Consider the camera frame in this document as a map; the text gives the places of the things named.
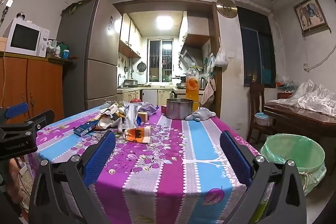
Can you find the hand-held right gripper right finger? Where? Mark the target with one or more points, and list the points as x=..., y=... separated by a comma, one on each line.
x=235, y=158

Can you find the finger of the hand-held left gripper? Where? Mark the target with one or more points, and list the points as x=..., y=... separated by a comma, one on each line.
x=15, y=109
x=39, y=121

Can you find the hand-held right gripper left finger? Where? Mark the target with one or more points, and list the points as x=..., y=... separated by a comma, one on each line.
x=101, y=155

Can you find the white glove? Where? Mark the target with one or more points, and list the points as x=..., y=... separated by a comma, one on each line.
x=119, y=125

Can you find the gold orange carton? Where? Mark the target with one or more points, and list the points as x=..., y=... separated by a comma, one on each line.
x=137, y=134

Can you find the green lined trash bin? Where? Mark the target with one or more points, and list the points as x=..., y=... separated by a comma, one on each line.
x=294, y=161

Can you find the small blue box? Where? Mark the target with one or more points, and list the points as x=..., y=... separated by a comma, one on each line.
x=85, y=128

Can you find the crumpled white paper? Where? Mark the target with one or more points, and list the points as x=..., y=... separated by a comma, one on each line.
x=105, y=123

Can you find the orange wooden cabinet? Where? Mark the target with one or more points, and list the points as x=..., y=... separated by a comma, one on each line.
x=39, y=85

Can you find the torn cardboard piece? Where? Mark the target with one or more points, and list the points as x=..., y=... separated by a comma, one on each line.
x=107, y=109

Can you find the blue white basin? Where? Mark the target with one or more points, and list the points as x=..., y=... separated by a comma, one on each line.
x=262, y=119

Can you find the white plastic packet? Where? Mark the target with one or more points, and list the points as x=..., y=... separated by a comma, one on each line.
x=131, y=115

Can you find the blue lid plastic container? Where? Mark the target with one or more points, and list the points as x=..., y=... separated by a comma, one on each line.
x=138, y=121

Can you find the striped floral tablecloth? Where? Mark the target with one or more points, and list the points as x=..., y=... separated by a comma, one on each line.
x=162, y=161

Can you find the dark wooden chair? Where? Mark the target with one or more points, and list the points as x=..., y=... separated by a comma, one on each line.
x=256, y=98

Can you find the red apple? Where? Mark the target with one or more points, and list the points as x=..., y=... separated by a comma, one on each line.
x=135, y=100

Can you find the cream lower kitchen cabinets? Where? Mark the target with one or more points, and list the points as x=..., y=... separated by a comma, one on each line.
x=131, y=96

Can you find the cream kitchen cabinets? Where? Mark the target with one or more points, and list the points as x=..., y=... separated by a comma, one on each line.
x=128, y=37
x=131, y=96

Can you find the purple snack bag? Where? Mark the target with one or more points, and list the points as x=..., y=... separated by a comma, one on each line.
x=148, y=108

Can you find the pink hanging towel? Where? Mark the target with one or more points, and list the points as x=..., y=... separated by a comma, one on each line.
x=208, y=92

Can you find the white microwave oven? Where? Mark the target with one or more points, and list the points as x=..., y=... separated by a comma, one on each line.
x=25, y=39

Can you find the white medicine bottle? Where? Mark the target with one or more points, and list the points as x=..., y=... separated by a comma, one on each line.
x=58, y=52

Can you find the steel pot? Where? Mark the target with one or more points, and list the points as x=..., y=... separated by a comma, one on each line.
x=179, y=109

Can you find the dark wooden table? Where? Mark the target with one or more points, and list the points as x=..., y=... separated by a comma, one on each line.
x=299, y=121

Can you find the small red box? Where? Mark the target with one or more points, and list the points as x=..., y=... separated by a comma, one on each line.
x=163, y=109

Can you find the rice cooker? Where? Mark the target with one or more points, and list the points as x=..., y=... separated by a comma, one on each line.
x=130, y=83

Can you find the red plastic basin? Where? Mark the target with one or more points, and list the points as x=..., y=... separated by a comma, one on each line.
x=284, y=95

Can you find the steel electric kettle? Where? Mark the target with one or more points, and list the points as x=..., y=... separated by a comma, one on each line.
x=202, y=83

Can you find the orange juice bottle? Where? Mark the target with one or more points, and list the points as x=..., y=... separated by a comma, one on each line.
x=193, y=87

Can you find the silver refrigerator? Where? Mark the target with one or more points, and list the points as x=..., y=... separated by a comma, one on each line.
x=89, y=56

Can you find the black frying pan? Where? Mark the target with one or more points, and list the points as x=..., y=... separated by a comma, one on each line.
x=179, y=78

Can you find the hanging round pan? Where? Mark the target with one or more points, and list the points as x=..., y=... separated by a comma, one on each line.
x=141, y=67

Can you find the white plastic sheet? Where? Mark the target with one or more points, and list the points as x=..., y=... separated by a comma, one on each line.
x=312, y=98

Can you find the hanging clear plastic bag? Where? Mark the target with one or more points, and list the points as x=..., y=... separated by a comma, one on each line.
x=221, y=58

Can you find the dark window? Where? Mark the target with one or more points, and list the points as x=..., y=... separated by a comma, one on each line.
x=256, y=50

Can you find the steel range hood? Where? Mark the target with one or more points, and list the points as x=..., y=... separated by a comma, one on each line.
x=190, y=57

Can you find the barred kitchen window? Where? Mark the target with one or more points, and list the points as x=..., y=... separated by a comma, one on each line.
x=160, y=61

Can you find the cream upper kitchen cabinets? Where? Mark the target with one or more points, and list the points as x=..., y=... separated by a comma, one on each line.
x=128, y=37

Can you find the kitchen ceiling light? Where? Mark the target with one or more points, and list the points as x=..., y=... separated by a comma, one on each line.
x=164, y=22

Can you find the framed elephant picture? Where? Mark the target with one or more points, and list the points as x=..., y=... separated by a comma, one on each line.
x=309, y=15

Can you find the wooden wall cabinet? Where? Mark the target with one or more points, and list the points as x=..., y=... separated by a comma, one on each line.
x=198, y=29

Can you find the gold wall clock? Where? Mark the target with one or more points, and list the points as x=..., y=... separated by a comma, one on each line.
x=226, y=8

